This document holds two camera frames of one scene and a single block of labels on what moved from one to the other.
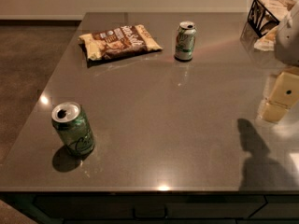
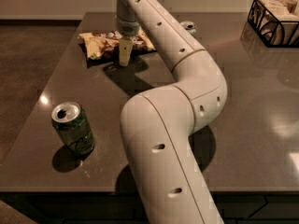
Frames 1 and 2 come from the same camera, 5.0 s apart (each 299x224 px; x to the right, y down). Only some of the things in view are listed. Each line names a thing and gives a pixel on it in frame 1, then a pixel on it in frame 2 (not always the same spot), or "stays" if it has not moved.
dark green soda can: x=73 y=127 stays
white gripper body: x=289 y=41 → x=127 y=28
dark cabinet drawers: x=157 y=207 stays
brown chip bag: x=119 y=42 stays
